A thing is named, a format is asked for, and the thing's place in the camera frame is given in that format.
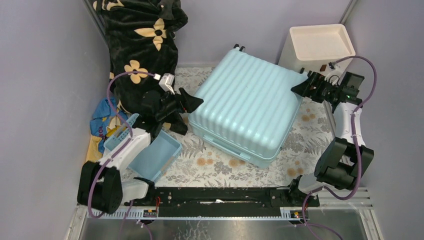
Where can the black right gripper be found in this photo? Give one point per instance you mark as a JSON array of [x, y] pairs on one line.
[[314, 81]]

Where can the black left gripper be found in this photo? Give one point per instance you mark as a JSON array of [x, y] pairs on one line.
[[178, 103]]

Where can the light blue ribbed suitcase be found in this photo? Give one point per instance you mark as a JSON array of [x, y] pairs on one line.
[[248, 107]]

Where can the black floral plush blanket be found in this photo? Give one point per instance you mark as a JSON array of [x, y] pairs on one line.
[[140, 35]]

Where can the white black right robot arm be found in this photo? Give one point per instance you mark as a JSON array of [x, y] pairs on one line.
[[346, 158]]

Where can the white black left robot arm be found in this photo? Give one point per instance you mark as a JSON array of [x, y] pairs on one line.
[[100, 185]]

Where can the white three-drawer storage cabinet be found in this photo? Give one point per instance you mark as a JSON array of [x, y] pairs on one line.
[[312, 47]]

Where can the floral patterned floor mat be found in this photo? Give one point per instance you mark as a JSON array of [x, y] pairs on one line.
[[203, 165]]

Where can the light blue perforated plastic basket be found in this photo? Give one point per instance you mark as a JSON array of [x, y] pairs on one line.
[[153, 161]]

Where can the blue yellow cloth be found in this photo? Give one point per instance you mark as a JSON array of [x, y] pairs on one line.
[[103, 124]]

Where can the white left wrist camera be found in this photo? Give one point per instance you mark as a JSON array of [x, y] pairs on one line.
[[166, 82]]

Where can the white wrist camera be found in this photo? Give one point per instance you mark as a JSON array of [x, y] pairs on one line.
[[166, 82], [335, 69]]

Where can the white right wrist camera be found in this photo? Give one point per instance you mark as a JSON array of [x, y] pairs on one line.
[[335, 69]]

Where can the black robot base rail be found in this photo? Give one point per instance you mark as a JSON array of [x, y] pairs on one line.
[[227, 202]]

